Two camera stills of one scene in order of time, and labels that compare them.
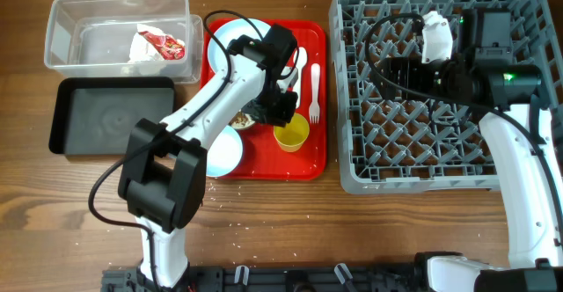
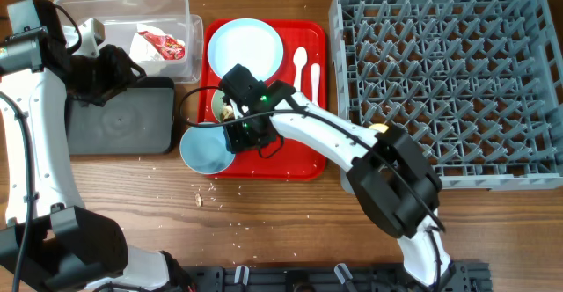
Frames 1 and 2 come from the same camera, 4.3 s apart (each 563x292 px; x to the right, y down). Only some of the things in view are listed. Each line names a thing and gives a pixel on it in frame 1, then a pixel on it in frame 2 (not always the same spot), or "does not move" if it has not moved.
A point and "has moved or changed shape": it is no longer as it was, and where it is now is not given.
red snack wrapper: x=170 y=48 does not move
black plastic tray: x=98 y=115 does not move
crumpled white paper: x=142 y=50 does not move
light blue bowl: x=225 y=153 has moved or changed shape
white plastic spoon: x=302 y=57 does not move
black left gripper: x=281 y=116 to x=121 y=75
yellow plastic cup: x=291 y=136 has moved or changed shape
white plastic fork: x=315 y=111 does not move
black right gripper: x=410 y=67 to x=237 y=143
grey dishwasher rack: x=390 y=143 does not move
